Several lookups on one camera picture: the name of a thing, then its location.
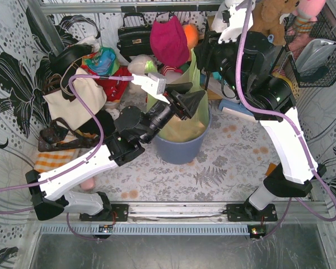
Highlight green trash bag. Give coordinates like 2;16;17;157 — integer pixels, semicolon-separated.
157;50;209;142

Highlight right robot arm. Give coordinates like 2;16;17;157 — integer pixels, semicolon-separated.
227;31;326;221

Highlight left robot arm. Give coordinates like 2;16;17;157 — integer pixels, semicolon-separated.
26;82;206;221

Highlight magenta hanging cloth bag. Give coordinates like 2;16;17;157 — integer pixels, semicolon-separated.
150;15;190;67

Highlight blue trash bin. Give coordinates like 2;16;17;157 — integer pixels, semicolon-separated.
153;109;212;165

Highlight cream canvas tote bag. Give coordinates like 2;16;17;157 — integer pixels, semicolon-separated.
44;78;106;130

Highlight brown patterned bag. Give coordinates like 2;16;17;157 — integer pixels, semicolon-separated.
38;118;100;152

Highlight white round plush pink hands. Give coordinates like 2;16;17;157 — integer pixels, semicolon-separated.
161;65;183;84

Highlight orange plush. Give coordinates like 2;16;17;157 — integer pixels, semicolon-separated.
183;24;199;62

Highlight white grey dog plush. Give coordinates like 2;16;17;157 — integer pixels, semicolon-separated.
211;1;230;33

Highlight white fluffy plush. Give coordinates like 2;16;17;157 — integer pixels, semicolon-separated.
128;54;157;95

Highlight red cloth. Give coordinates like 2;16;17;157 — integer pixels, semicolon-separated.
95;66;131;102

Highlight black handbag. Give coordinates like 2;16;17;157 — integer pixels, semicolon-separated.
116;13;153;62

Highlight brown teddy bear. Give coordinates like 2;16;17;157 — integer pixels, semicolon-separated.
249;0;300;46

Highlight yellow duck plush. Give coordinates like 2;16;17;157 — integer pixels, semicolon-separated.
272;68;292;86

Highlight black cloth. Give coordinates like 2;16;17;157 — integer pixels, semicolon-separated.
78;110;115;136

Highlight purple orange sock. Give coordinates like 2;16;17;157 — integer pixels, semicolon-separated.
265;163;277;177

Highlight silver pouch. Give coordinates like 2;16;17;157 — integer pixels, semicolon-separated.
295;39;336;73

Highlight pink plush doll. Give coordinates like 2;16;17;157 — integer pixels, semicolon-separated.
292;0;326;31

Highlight pink foam roll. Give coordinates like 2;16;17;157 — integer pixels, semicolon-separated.
80;177;96;191

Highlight orange white striped cloth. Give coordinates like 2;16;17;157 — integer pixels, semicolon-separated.
34;149;79;173

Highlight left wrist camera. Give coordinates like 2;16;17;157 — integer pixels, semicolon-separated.
131;72;170;104

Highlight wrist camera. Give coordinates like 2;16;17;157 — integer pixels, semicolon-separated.
131;72;170;104
218;1;256;44

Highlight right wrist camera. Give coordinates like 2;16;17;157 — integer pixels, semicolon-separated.
218;1;256;44

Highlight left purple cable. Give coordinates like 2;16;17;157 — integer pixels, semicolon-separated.
0;74;135;242

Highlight black wire basket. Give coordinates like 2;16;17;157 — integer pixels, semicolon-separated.
285;13;336;88

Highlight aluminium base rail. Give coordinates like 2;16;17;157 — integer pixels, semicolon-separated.
30;200;333;235

